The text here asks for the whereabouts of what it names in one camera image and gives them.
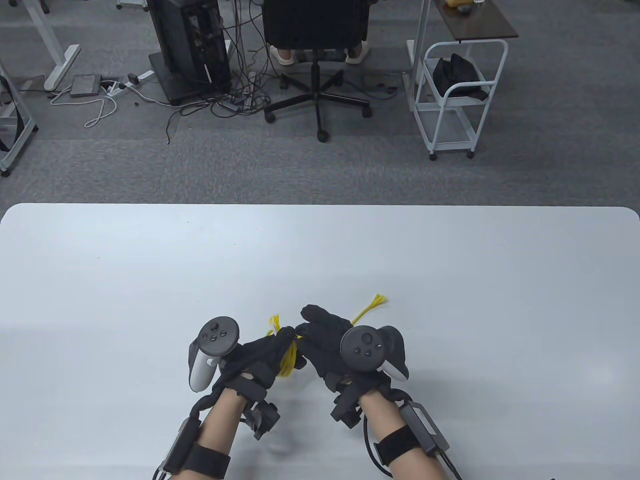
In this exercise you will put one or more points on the person's left hand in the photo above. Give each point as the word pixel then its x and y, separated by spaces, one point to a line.
pixel 260 357

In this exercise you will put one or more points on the person's right hand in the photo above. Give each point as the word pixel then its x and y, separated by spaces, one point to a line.
pixel 322 340

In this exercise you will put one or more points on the black left forearm sensor box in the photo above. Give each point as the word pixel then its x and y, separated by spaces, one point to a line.
pixel 182 445

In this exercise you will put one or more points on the black right forearm sensor box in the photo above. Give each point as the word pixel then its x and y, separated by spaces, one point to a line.
pixel 425 427

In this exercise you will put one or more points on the person's right forearm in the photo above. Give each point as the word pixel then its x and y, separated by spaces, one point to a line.
pixel 380 415

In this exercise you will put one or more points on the person's left forearm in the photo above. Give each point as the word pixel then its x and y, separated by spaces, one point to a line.
pixel 220 425

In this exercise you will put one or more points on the grey right hand controller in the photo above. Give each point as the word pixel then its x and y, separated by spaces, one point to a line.
pixel 365 347

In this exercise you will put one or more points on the grey hand controller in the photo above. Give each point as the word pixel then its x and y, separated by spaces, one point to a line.
pixel 217 335
pixel 365 347

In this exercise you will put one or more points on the grey left hand controller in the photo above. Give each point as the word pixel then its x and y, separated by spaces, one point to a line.
pixel 217 335

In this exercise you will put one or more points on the white rolling cart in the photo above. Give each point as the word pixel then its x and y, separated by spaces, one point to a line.
pixel 450 131

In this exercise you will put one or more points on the black flat floor stand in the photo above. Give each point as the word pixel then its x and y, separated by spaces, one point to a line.
pixel 170 94

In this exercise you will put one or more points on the black bag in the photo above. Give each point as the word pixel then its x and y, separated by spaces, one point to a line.
pixel 457 72

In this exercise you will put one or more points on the white power strip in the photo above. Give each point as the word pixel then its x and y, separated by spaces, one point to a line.
pixel 132 82

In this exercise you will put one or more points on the black office chair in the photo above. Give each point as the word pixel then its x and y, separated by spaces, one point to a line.
pixel 315 20

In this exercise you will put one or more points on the grey flat box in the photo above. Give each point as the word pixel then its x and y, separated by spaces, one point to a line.
pixel 85 86

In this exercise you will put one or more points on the black computer tower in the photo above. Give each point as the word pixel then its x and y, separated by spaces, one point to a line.
pixel 172 40

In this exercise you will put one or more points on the brown top side table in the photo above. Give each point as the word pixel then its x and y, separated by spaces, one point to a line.
pixel 480 22

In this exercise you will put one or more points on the small yellow object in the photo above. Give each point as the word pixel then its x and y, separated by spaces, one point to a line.
pixel 456 3

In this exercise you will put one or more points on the white desk leg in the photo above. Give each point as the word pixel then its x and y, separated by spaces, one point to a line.
pixel 45 35

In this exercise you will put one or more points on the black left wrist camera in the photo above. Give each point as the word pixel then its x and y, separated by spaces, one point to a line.
pixel 262 420

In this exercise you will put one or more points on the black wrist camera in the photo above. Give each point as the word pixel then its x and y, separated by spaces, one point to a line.
pixel 346 407
pixel 262 420

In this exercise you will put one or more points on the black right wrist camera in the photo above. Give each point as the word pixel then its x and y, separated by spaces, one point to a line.
pixel 346 407

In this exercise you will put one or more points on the white metal frame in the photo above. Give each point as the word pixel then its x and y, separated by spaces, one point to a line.
pixel 17 150

